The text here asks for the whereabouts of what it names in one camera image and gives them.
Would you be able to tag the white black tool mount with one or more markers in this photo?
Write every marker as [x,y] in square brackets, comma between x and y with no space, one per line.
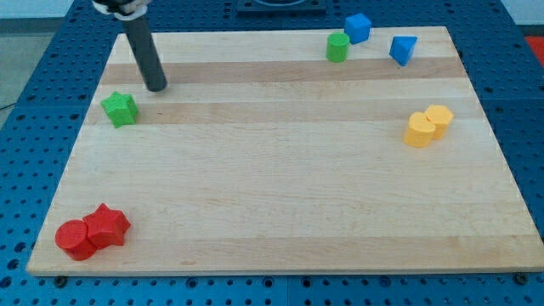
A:
[124,10]

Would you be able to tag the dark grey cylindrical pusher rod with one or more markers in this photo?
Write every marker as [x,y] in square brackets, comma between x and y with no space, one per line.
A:
[145,53]

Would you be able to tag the green star block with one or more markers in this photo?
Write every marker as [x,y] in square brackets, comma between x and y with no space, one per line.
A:
[120,108]

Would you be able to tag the light wooden board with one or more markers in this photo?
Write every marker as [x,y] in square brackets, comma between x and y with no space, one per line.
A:
[261,157]

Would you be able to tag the red star block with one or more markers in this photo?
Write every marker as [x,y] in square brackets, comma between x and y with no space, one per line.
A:
[106,227]

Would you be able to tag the green cylinder block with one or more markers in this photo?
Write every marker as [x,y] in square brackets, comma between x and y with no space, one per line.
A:
[337,47]

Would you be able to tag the red cylinder block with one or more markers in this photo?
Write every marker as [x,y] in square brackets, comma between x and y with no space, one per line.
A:
[72,238]

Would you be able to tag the blue cube block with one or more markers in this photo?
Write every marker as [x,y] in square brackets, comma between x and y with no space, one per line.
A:
[358,28]

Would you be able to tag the blue triangle block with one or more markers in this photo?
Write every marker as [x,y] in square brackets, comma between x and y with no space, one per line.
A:
[402,48]

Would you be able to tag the yellow heart block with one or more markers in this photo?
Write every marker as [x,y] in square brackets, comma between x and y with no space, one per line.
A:
[419,131]

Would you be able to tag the yellow hexagon block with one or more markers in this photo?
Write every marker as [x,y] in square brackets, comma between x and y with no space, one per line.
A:
[440,116]

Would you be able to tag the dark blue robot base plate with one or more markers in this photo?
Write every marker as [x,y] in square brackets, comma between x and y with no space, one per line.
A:
[263,7]

